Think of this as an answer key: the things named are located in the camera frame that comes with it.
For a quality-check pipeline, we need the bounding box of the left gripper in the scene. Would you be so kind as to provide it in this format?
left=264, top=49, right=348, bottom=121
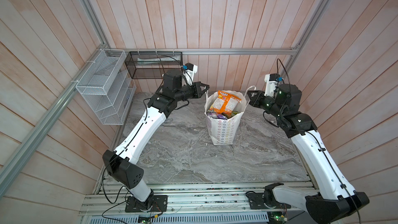
left=174, top=81, right=210, bottom=101

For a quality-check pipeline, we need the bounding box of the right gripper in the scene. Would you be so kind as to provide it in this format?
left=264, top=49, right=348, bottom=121
left=248, top=90, right=286, bottom=123

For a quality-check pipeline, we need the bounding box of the purple Fox's candy bag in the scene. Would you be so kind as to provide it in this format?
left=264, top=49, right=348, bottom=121
left=206, top=111, right=228, bottom=120

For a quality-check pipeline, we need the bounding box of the orange snack bag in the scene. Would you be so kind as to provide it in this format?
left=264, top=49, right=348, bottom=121
left=209, top=90, right=241, bottom=114

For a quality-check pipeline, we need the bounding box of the white printed paper bag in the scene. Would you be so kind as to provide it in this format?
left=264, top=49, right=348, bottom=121
left=205, top=90, right=248, bottom=145

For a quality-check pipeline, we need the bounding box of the green yellow Fox's candy bag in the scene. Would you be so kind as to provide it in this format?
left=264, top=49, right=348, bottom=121
left=228, top=111, right=239, bottom=118

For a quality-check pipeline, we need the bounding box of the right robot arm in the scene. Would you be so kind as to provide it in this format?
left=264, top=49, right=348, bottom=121
left=247, top=84, right=370, bottom=224

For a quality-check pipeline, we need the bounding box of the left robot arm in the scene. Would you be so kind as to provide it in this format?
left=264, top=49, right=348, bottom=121
left=103, top=69, right=210, bottom=209

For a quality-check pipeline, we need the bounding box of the black mesh basket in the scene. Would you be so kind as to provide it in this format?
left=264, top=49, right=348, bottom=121
left=124, top=51, right=182, bottom=79

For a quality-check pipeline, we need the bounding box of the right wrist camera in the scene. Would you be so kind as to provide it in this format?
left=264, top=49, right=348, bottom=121
left=264, top=73, right=283, bottom=97

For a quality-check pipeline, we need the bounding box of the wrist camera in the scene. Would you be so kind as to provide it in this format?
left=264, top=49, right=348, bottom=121
left=181, top=63, right=198, bottom=85
left=264, top=73, right=283, bottom=97

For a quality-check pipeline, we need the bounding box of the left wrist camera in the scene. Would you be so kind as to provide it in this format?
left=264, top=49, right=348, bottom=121
left=181, top=63, right=198, bottom=85

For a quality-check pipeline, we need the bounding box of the aluminium frame crossbar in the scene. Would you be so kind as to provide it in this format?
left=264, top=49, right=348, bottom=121
left=109, top=48, right=298, bottom=56

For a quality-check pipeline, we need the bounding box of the white wire mesh shelf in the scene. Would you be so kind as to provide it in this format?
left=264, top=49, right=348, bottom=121
left=75, top=49, right=137, bottom=125

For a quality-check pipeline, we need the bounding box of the aluminium mounting rail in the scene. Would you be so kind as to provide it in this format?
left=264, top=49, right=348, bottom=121
left=78, top=181, right=336, bottom=217

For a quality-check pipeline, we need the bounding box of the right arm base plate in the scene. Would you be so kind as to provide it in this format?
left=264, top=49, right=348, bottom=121
left=245, top=191, right=291, bottom=210

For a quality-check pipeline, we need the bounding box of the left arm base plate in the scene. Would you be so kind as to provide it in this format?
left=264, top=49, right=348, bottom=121
left=125, top=195, right=168, bottom=213

